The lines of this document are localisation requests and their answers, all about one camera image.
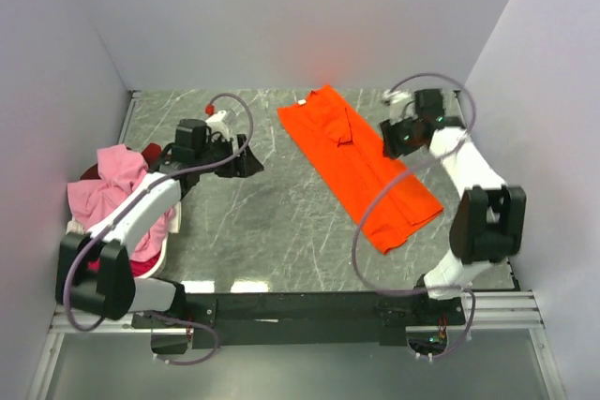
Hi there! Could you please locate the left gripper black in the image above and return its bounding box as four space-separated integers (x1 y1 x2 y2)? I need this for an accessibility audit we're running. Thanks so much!
195 133 263 178

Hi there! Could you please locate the orange t-shirt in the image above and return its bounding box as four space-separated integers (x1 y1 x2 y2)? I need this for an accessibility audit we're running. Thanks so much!
277 85 443 254

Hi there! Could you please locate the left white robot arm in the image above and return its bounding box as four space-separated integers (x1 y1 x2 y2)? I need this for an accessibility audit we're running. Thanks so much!
56 115 263 327

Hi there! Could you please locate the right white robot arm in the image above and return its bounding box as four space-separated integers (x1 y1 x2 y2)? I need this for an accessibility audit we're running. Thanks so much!
380 89 527 324

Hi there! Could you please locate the pink t-shirt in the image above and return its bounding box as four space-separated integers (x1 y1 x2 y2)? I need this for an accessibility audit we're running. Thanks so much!
67 143 177 263

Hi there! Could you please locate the magenta t-shirt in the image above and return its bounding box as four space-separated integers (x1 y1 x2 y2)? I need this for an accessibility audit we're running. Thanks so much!
87 255 159 277

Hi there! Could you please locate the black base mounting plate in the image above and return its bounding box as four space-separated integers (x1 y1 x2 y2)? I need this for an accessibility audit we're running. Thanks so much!
131 291 466 354

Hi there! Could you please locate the white laundry basket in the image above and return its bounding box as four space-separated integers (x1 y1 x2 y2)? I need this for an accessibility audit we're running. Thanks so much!
67 200 182 278

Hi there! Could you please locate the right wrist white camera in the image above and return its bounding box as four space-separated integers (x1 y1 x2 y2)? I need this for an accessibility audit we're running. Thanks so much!
382 90 413 123

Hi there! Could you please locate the wrist white camera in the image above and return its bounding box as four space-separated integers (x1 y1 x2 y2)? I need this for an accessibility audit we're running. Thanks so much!
205 104 236 141
382 90 413 123

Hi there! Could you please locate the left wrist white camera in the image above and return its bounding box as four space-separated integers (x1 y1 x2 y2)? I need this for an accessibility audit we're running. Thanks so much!
205 104 236 141

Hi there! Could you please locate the aluminium extrusion rail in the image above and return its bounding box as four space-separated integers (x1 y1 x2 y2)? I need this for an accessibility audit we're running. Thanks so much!
49 291 545 334

